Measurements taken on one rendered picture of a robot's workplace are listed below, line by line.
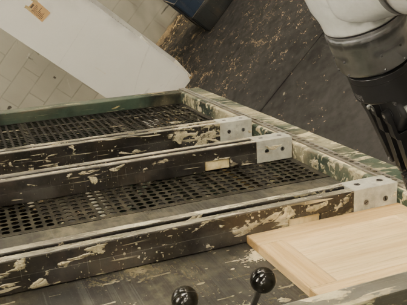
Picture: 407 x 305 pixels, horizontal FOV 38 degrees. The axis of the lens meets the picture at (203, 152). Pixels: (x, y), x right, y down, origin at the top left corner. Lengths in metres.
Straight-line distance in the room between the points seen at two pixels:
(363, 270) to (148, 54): 4.09
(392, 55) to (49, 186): 1.16
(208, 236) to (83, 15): 3.82
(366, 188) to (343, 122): 1.91
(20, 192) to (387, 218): 0.93
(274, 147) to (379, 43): 1.22
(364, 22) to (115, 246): 0.74
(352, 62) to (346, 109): 2.70
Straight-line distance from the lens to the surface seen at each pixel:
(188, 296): 0.82
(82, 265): 1.21
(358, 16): 0.63
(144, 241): 1.22
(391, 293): 1.07
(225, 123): 2.07
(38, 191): 1.66
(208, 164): 1.77
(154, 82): 5.16
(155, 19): 6.49
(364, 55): 0.67
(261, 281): 0.86
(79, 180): 1.67
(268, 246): 1.25
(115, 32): 5.00
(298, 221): 1.36
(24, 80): 6.50
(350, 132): 3.25
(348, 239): 1.30
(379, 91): 0.70
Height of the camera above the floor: 1.95
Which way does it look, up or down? 27 degrees down
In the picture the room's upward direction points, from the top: 56 degrees counter-clockwise
